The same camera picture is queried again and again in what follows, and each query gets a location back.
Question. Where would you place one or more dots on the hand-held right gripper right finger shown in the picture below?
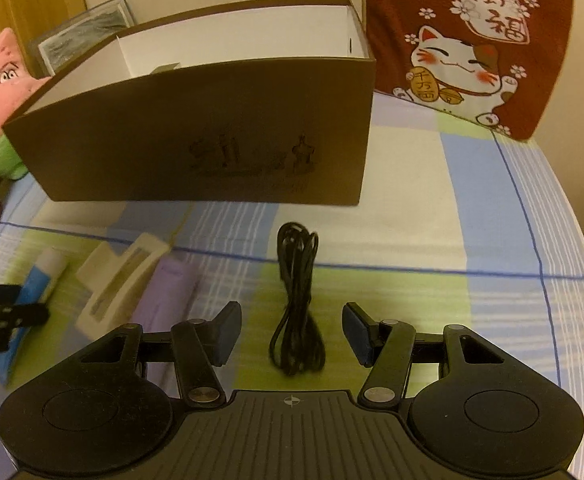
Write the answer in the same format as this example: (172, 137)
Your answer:
(359, 332)

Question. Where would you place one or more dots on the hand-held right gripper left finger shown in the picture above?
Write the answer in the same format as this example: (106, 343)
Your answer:
(227, 332)

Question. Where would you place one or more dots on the blue and white tube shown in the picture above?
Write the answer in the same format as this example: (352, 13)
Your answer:
(37, 280)

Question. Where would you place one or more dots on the brown cardboard box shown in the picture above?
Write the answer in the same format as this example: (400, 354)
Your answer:
(172, 125)

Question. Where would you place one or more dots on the lavender soft case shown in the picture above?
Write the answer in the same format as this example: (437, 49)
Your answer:
(169, 290)

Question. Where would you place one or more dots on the cream hair clip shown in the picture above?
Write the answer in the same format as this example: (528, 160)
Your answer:
(92, 265)

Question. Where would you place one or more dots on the plaid bed sheet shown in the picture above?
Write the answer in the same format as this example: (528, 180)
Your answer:
(422, 240)

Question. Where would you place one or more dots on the framed picture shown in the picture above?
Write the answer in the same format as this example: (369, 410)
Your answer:
(72, 35)

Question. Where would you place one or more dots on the wooden headboard panel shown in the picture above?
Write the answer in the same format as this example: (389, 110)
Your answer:
(22, 0)

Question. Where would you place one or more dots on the red lucky cat cushion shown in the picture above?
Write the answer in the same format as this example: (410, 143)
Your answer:
(397, 35)

